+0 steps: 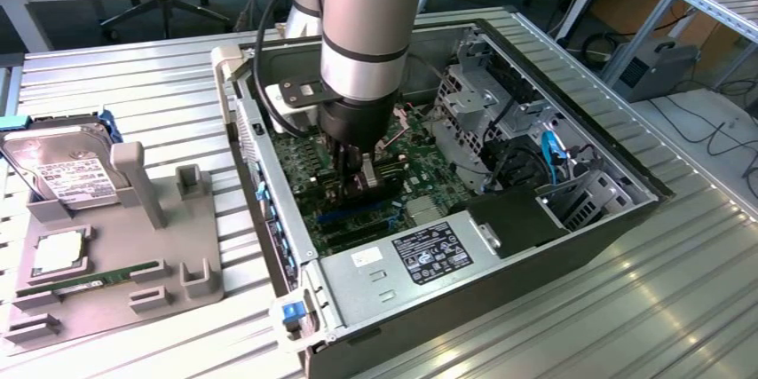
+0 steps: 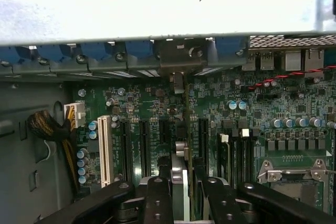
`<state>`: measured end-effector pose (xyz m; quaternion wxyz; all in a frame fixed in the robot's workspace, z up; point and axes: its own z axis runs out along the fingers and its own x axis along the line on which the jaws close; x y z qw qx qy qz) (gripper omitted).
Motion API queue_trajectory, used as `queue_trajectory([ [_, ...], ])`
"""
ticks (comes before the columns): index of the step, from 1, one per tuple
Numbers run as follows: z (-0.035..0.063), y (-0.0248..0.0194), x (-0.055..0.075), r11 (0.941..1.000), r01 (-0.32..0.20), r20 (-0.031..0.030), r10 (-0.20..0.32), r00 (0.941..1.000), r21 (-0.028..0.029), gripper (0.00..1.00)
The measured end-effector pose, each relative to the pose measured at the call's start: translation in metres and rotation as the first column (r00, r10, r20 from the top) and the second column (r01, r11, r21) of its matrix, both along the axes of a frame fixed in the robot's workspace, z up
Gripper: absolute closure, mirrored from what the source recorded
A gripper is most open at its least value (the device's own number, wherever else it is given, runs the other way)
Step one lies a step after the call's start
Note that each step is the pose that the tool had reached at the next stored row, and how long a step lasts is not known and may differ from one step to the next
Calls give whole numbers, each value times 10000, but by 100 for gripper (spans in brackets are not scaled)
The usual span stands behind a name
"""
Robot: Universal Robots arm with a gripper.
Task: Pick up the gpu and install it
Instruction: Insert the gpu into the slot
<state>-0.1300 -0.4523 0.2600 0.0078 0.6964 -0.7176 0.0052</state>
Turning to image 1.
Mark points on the black plastic shroud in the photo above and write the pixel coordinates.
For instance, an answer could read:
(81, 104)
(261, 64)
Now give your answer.
(509, 219)

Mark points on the grey parts rack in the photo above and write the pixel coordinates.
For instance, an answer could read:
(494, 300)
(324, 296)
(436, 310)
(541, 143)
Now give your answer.
(119, 308)

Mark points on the blue case latch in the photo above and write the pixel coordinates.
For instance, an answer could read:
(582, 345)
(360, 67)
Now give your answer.
(292, 311)

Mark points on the silver CPU chip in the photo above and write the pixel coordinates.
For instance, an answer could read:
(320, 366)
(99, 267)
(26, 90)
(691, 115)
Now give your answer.
(58, 252)

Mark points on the green RAM stick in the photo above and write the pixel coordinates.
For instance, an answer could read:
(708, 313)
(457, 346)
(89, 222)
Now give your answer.
(89, 282)

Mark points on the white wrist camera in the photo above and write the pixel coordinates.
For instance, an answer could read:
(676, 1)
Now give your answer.
(297, 104)

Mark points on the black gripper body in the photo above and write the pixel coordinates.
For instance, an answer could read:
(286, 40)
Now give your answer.
(356, 126)

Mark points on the silver metal disk bay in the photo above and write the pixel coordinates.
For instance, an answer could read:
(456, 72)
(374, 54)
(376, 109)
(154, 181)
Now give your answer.
(468, 99)

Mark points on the silver chipset heatsink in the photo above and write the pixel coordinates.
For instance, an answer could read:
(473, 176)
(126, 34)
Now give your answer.
(422, 210)

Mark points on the green motherboard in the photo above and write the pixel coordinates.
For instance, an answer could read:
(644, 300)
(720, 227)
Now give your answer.
(426, 175)

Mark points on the blue expansion slot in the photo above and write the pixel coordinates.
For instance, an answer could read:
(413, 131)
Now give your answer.
(334, 218)

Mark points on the silver power supply unit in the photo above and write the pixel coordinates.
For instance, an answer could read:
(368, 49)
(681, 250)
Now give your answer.
(380, 277)

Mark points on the metal socket cover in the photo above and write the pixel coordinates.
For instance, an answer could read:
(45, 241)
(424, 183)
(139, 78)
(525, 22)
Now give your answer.
(402, 119)

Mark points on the aluminium frame rack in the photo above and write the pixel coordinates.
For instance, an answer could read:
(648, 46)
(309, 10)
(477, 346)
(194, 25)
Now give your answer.
(711, 2)

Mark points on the blue disk carrier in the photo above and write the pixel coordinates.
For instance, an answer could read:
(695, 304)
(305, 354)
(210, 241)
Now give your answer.
(110, 126)

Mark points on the black expansion slot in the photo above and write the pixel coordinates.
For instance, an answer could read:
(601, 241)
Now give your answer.
(361, 237)

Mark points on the open PC case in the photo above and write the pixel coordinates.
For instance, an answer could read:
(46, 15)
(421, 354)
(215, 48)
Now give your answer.
(533, 290)

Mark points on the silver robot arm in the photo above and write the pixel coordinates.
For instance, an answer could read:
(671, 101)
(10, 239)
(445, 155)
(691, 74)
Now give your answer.
(373, 19)

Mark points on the green graphics card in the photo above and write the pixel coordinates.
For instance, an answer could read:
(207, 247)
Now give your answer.
(388, 188)

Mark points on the silver hard disk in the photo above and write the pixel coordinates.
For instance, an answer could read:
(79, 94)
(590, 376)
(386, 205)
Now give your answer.
(66, 161)

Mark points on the black office chair base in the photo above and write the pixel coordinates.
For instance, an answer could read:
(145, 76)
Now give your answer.
(166, 10)

